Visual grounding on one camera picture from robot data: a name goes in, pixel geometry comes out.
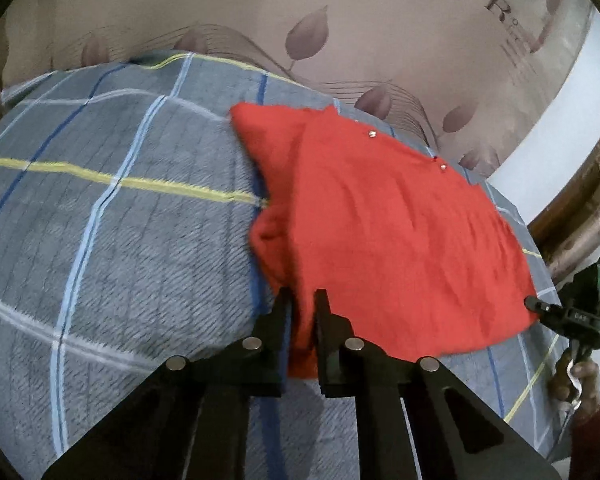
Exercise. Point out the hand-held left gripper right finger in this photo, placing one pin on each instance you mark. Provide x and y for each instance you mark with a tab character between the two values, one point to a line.
325	320

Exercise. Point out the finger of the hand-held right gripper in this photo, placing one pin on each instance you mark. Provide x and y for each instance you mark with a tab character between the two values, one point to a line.
545	309

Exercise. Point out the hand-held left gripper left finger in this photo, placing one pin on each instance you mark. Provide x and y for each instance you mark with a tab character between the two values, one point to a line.
280	320

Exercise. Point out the red sweater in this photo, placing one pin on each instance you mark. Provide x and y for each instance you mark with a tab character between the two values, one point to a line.
390	230

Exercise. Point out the person's right forearm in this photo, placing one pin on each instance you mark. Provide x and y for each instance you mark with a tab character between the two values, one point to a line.
597	440

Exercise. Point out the person's right hand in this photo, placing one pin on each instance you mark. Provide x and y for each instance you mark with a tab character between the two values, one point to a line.
577	375

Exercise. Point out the brown wooden door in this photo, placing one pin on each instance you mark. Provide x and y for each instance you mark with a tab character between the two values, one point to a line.
575	210

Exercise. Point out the grey plaid blanket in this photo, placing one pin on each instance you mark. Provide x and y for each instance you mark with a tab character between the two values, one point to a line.
130	240

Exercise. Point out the beige leaf print curtain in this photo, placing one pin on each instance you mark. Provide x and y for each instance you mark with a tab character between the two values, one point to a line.
280	15

